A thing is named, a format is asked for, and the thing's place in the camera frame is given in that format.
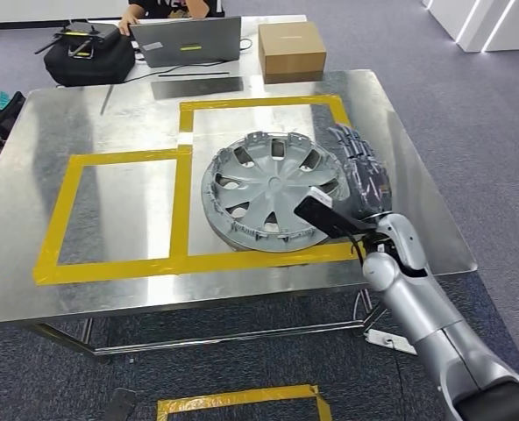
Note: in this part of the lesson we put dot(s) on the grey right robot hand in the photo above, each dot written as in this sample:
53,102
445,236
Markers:
366,186

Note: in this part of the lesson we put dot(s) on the grey plastic wheel cover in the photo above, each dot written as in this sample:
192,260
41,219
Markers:
272,186

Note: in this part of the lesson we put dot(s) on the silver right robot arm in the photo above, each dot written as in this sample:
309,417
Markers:
417,302

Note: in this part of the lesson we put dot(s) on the steel workbench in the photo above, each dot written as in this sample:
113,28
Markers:
119,209

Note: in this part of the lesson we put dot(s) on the white power strip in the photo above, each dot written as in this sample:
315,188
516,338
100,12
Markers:
391,341

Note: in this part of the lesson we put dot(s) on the large yellow tape rectangle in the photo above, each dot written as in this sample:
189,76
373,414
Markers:
259,103

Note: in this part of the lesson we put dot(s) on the brown cardboard box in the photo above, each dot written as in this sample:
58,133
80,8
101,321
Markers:
291,51

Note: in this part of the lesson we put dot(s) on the white lit counter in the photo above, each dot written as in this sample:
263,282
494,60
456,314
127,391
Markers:
518,23

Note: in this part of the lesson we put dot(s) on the grey laptop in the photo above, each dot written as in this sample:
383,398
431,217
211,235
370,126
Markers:
187,40

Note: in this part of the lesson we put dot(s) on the person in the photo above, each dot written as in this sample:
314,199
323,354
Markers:
176,7

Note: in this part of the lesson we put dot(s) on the black carry bag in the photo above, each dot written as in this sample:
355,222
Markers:
90,68

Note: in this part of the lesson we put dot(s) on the black flat object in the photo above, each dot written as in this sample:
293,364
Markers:
120,404

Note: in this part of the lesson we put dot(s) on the small yellow tape rectangle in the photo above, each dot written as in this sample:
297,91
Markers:
57,232

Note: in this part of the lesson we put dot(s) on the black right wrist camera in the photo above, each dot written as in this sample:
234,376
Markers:
325,218

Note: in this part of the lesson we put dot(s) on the yellow floor tape frame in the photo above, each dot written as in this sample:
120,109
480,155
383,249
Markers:
242,397

